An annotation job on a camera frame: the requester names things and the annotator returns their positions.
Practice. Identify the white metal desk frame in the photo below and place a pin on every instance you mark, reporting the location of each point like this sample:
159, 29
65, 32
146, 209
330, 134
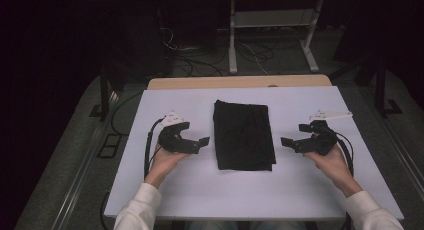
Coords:
232, 40

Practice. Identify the person's right hand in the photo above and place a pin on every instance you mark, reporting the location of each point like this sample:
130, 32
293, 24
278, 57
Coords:
335, 168

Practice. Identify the black floor frame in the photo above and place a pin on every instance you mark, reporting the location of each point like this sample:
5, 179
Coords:
100, 153

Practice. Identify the white board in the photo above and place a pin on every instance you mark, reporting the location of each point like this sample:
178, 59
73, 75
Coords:
200, 190

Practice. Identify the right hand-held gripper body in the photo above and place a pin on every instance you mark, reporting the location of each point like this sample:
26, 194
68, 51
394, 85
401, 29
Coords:
321, 140

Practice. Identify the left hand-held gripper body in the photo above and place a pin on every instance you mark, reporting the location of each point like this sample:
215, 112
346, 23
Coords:
171, 140

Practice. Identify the wooden table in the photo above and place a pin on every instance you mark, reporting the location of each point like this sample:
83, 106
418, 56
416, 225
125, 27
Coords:
233, 81

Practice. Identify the person's left hand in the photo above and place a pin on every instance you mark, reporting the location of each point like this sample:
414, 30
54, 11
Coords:
161, 165

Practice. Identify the black metal stand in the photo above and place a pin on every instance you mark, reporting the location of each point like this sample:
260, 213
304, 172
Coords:
381, 90
105, 90

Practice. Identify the black shirt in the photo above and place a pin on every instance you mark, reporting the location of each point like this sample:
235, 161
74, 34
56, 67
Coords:
243, 136

